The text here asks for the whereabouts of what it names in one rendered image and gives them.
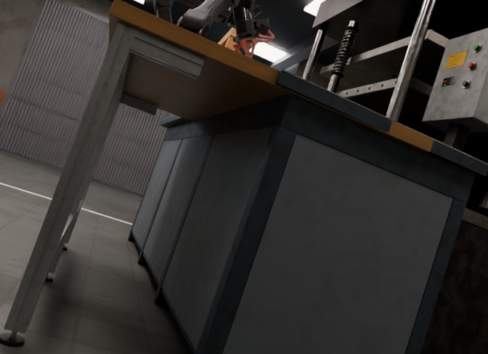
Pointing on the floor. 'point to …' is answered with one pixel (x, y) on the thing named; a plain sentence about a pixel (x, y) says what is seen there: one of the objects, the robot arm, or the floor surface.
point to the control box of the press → (461, 89)
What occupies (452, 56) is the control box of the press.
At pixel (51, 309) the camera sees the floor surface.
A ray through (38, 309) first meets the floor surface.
